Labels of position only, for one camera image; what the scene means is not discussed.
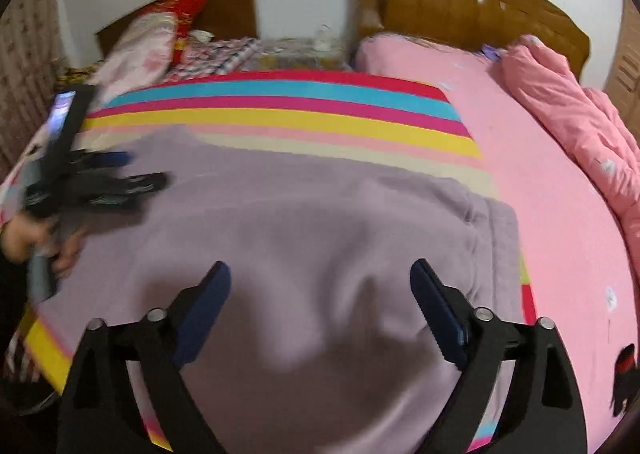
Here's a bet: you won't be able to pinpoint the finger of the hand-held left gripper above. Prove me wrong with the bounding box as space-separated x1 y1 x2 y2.
70 172 169 211
70 150 136 171

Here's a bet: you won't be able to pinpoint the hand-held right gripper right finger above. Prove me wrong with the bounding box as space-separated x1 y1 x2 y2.
410 258 588 454

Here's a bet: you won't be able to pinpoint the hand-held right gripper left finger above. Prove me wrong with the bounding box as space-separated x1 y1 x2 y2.
56 261 232 454

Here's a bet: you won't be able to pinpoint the lilac fleece pants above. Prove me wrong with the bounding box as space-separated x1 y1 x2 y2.
37 126 526 454

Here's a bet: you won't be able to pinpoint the person's left hand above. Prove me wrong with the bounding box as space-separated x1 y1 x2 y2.
2 210 85 280

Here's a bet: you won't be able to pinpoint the yellow black patterned cloth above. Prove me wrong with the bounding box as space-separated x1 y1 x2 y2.
55 66 106 90

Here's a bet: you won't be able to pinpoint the beige floral curtain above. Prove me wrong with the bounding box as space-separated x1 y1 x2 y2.
0 0 63 175

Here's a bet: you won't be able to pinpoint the pink floral pillow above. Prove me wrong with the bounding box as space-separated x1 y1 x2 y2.
90 11 181 90

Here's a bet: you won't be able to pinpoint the pink bed sheet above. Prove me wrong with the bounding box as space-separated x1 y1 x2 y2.
355 31 640 454

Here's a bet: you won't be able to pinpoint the plaid cloth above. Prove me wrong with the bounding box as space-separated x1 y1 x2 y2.
167 36 263 82

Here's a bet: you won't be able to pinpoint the red pillow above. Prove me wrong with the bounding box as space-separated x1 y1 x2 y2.
145 0 211 35

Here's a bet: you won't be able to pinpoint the rainbow striped blanket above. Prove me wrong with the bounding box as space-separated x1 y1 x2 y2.
22 69 538 454

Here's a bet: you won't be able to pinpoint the plain dark wooden headboard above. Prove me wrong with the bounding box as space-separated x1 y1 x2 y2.
95 0 258 55

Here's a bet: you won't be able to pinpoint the black and red cloth item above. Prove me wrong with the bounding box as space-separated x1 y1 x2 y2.
610 344 638 417

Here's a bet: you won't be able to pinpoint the pink quilt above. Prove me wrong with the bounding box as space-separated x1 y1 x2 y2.
500 34 640 230

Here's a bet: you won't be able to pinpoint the wooden wardrobe door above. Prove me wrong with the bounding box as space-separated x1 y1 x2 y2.
602 0 640 105

